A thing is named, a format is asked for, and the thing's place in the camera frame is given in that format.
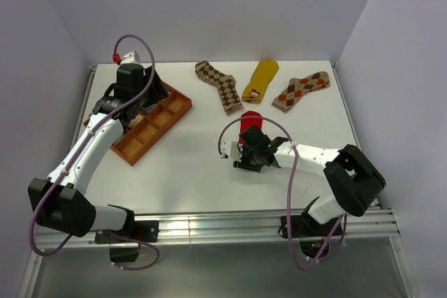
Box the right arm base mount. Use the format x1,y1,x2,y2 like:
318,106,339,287
278,215,343,239

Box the yellow sock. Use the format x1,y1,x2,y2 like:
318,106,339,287
242,59,279,103

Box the orange argyle sock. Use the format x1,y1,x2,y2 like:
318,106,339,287
272,71,330,113

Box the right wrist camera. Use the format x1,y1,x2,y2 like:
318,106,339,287
220,140,241,161

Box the red sock with white print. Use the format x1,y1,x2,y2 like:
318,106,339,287
238,110,263,144

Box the beige pink rolled sock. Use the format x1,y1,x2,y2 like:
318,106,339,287
127,113,145,129

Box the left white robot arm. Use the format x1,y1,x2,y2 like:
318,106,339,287
28,63,168,241

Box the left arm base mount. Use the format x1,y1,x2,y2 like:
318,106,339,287
94,220,159,244

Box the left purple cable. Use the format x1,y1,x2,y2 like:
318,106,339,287
28,34,161,271

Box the black box under rail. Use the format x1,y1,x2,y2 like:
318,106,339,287
109,247,140,264

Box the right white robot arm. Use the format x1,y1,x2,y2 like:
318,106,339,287
221,125,386,237

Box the orange compartment tray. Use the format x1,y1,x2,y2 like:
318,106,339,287
82,80,193,166

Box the brown argyle sock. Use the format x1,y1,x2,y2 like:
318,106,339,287
195,61,242,115

